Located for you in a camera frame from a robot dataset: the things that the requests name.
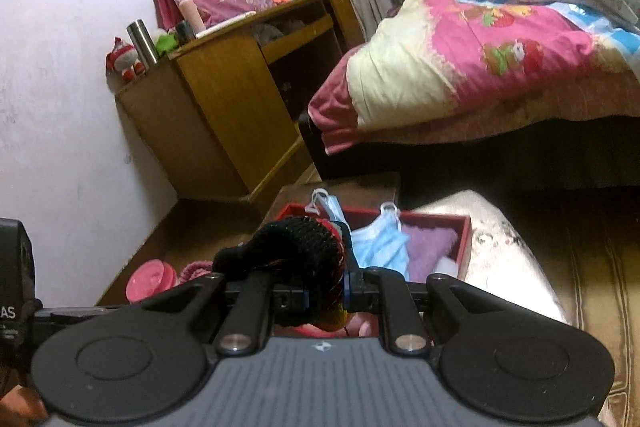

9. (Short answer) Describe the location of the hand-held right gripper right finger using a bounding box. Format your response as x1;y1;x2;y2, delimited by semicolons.
342;269;504;356

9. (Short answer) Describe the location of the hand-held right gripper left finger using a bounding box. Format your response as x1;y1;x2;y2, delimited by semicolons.
142;272;311;356

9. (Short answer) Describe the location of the red box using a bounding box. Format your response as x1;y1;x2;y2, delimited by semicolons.
272;203;474;339

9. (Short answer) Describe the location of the pink cloth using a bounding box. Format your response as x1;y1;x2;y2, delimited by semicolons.
347;314;375;339

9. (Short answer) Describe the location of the blue face mask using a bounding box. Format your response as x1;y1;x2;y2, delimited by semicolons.
309;188;352;230
350;202;412;282

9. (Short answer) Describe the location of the pink knitted scrunchie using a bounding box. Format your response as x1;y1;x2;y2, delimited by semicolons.
179;260;216;283

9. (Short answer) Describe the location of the purple cloth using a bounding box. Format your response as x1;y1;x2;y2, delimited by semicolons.
402;224;459;282

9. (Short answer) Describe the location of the pink round lid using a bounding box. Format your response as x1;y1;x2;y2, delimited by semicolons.
125;259;179;304

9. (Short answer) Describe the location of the silver glossy table cover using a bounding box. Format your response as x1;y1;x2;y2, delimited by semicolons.
404;189;572;324

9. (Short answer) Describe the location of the wooden cabinet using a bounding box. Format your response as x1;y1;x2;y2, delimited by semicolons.
114;0;367;219

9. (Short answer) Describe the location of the santa plush toy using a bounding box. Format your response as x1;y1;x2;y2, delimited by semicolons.
104;36;146;83

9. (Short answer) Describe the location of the pink cartoon print quilt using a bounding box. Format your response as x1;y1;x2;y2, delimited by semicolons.
307;0;640;156

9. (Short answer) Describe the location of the beige striped blanket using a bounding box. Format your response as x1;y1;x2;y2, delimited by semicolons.
515;204;640;427

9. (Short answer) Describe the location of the steel thermos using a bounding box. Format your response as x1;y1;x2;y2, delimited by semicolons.
125;19;160;69

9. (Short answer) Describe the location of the green plush toy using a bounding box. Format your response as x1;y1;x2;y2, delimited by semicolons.
152;27;182;56

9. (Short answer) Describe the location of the grey cloth bundle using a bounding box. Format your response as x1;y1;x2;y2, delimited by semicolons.
251;19;307;44

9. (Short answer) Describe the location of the pink tumbler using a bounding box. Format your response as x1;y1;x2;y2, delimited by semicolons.
182;0;207;34

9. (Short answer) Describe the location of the dark bed frame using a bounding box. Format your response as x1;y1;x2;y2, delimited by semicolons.
299;96;640;195

